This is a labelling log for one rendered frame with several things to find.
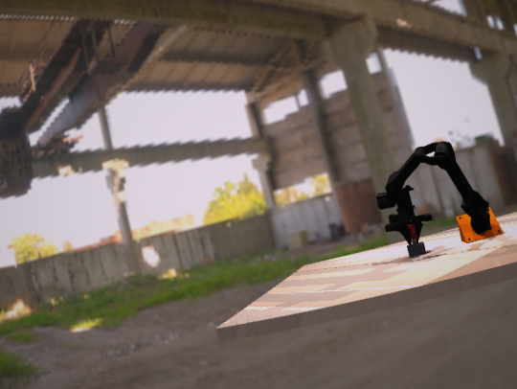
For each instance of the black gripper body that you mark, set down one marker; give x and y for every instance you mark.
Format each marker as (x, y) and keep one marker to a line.
(406, 213)

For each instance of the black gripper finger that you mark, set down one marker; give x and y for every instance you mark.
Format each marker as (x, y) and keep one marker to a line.
(406, 235)
(418, 230)

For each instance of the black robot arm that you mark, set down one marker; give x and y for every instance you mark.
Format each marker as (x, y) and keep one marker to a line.
(444, 156)

